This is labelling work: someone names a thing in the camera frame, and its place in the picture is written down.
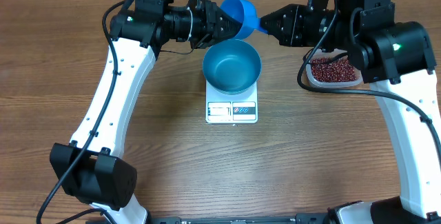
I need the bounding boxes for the blue plastic measuring scoop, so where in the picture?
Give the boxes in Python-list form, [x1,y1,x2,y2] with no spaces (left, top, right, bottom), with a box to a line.
[220,0,267,39]

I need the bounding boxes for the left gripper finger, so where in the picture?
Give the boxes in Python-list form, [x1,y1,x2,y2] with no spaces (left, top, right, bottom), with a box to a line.
[206,28,240,47]
[215,8,242,33]

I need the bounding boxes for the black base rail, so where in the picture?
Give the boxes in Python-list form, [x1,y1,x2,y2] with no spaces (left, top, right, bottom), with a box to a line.
[146,213,335,224]

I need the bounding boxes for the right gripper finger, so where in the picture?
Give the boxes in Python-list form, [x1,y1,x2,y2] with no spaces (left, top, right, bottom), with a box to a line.
[262,24,293,47]
[260,4,298,28]

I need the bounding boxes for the red beans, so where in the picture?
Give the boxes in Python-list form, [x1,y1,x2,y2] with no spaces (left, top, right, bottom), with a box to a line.
[311,57,358,83]

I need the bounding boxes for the clear plastic container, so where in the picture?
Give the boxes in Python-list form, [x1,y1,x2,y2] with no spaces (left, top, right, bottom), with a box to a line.
[306,50,362,88]

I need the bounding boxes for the white digital kitchen scale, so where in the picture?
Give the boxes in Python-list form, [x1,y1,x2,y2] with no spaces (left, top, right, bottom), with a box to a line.
[205,82,258,124]

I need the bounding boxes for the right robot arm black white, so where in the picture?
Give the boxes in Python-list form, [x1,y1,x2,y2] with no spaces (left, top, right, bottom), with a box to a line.
[260,0,440,223]

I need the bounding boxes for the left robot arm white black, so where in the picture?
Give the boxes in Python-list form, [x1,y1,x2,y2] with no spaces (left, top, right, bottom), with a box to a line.
[50,0,241,223]

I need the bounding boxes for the teal bowl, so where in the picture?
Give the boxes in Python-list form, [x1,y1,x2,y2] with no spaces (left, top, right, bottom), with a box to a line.
[202,39,262,95]

